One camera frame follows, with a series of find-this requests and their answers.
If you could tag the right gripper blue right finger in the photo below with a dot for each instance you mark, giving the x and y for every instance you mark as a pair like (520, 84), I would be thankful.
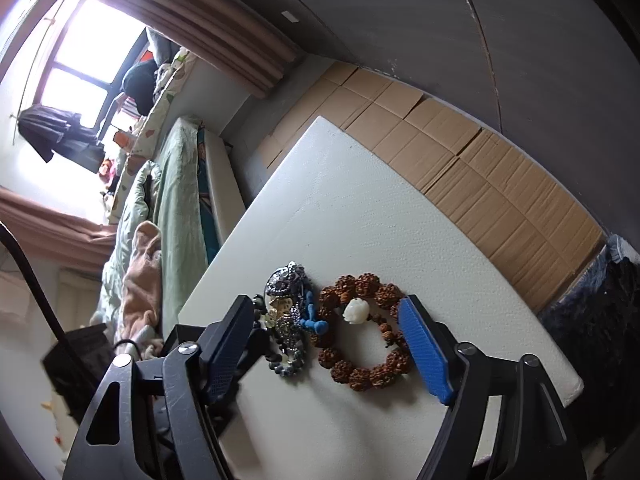
(433, 349)

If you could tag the white wall socket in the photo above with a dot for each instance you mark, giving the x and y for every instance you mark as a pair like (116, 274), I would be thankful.
(290, 17)

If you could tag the dark hanging clothes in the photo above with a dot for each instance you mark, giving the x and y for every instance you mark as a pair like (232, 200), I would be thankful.
(51, 131)

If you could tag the flattened cardboard sheets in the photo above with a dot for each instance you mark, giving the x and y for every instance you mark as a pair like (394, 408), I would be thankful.
(537, 235)

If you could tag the black jewelry box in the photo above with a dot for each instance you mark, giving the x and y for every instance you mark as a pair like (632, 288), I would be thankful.
(220, 413)

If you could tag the green bed quilt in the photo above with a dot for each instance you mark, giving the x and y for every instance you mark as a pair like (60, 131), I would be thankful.
(165, 192)

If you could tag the black bag on sill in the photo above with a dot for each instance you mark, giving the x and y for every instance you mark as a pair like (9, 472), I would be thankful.
(139, 84)

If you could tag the pink curtain left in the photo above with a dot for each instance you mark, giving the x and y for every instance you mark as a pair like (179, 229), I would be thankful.
(67, 240)

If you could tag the pink curtain right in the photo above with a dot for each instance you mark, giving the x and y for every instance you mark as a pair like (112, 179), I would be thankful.
(224, 33)

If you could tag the pink curtain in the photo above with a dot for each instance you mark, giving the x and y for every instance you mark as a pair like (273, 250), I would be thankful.
(224, 33)
(67, 240)

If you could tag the pink fleece blanket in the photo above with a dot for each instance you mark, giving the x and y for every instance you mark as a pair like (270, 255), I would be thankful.
(139, 312)

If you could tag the floral window seat cushion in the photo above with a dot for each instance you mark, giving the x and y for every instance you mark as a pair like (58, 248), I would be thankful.
(147, 130)

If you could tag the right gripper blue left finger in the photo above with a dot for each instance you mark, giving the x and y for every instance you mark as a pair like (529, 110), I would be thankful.
(222, 344)

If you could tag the white bed frame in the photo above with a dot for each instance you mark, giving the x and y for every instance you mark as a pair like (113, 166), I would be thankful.
(227, 203)

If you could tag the dark bead rhinestone jewelry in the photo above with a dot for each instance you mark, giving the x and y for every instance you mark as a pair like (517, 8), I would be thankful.
(279, 310)

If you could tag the blue braided flower keychain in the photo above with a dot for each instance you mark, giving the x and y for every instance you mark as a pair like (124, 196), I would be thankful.
(308, 318)

